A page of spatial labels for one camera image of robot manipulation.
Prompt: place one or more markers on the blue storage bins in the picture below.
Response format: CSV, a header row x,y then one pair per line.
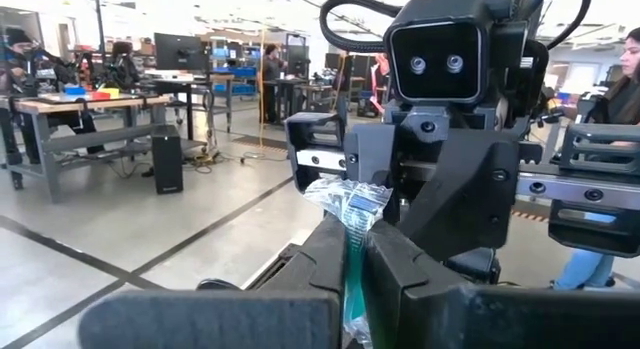
x,y
235,79

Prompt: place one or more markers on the black computer tower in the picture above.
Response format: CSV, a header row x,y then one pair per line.
x,y
167,159

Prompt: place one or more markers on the clear wrapper teal gummy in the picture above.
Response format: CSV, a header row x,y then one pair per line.
x,y
357,209

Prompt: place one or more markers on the black computer monitor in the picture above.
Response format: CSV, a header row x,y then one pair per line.
x,y
180,51

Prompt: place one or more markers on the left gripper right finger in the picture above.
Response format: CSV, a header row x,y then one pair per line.
x,y
475,319

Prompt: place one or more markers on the black desk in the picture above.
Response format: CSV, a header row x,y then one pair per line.
x,y
190,84

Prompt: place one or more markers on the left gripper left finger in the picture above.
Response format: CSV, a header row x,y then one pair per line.
x,y
225,319

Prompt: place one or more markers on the person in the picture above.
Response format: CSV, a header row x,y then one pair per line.
x,y
30,64
272,69
625,99

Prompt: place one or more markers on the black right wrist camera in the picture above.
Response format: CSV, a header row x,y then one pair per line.
x,y
435,64

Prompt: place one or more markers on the wooden top workbench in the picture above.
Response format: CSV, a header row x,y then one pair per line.
x,y
75,106

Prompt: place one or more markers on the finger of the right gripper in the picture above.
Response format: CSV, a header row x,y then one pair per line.
x,y
367,154
470,199

